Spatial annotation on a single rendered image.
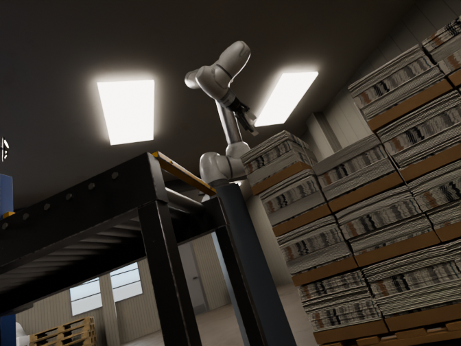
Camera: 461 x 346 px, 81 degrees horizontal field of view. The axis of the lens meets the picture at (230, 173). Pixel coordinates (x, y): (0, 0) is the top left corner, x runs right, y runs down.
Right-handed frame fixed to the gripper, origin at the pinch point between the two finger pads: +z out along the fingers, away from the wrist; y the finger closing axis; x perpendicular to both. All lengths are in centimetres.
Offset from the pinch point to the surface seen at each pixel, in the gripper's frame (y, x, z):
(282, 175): 31.7, 4.7, 11.9
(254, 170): 23.0, -8.4, 7.8
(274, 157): 22.3, 4.3, 7.6
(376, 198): 56, 37, 23
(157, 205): 86, 7, -52
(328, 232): 61, 14, 26
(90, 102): -165, -192, -52
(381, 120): 32, 52, 11
